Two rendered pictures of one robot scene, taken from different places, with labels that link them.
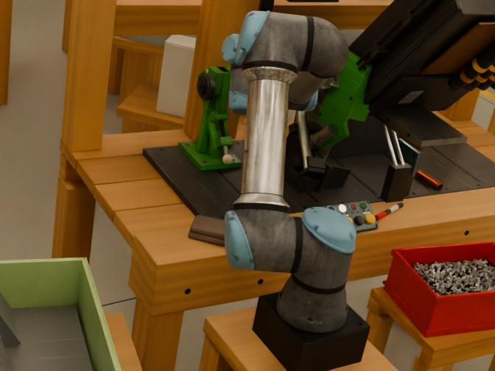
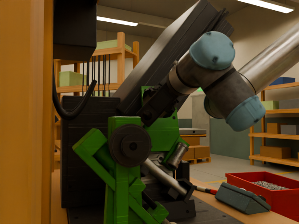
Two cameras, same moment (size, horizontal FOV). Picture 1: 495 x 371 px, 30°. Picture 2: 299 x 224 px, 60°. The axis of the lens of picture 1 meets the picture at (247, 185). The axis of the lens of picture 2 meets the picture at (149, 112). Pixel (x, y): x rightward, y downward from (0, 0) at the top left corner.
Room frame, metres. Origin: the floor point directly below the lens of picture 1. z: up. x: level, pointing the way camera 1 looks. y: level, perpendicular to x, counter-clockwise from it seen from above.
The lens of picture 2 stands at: (2.21, 0.59, 1.16)
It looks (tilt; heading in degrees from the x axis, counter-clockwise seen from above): 2 degrees up; 284
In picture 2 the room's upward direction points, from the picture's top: straight up
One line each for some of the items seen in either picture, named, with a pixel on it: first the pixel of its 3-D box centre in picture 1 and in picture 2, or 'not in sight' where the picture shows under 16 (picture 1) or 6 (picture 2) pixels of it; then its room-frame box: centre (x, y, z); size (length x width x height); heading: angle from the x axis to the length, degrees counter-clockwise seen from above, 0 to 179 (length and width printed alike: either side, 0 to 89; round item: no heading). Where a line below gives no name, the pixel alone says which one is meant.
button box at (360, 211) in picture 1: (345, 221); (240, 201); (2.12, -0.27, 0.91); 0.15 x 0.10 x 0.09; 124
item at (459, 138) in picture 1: (400, 112); (151, 133); (2.44, -0.38, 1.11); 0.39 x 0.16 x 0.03; 34
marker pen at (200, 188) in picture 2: (389, 210); (206, 190); (2.23, -0.39, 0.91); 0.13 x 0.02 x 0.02; 144
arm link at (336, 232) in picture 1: (322, 245); not in sight; (1.64, -0.17, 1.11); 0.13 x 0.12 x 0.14; 100
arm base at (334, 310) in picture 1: (315, 291); not in sight; (1.64, -0.18, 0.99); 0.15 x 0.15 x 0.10
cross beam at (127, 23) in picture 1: (298, 16); not in sight; (2.78, -0.06, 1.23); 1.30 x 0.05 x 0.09; 124
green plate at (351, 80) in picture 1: (353, 91); (156, 118); (2.38, -0.24, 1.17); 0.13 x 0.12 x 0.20; 124
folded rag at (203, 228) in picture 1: (211, 230); not in sight; (1.94, 0.07, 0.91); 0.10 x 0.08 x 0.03; 84
